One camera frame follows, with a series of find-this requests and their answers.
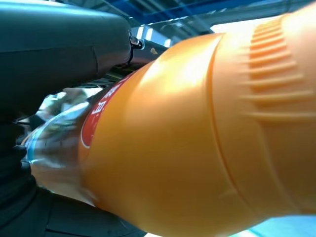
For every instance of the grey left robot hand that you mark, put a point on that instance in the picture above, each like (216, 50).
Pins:
(54, 49)

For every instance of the orange bottle with clear cap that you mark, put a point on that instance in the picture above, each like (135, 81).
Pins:
(185, 130)

